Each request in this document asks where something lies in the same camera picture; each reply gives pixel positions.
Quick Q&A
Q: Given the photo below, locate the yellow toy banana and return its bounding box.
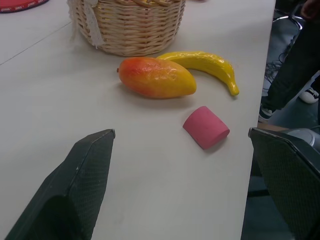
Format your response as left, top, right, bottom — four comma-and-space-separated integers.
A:
156, 51, 240, 97

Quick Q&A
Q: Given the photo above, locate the pink half-cylinder foam block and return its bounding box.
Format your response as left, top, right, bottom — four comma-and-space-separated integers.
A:
182, 105, 231, 151

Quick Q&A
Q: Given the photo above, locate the black white sneaker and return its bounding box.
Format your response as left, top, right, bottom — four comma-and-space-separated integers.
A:
257, 102, 276, 124
298, 86, 320, 104

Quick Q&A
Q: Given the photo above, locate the person in dark trousers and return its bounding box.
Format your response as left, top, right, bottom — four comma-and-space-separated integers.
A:
261, 0, 320, 111

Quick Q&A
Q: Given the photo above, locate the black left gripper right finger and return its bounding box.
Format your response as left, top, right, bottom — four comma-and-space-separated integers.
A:
248, 127, 320, 240

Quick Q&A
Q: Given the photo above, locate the wicker basket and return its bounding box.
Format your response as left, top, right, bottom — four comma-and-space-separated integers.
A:
66, 0, 187, 57

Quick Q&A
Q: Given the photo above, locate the red round tray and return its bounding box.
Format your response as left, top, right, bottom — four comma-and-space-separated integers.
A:
0, 0, 51, 14

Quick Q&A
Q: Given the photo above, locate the chrome chair base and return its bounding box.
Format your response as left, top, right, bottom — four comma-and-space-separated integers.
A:
272, 2, 305, 31

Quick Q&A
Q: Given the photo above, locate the orange yellow toy mango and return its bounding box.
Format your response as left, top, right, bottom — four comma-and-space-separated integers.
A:
116, 56, 198, 99

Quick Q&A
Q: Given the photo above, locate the white lace ribbon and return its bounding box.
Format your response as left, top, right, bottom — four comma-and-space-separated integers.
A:
66, 0, 104, 50

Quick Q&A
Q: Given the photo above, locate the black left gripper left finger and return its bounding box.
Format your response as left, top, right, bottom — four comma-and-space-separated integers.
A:
4, 128, 116, 240

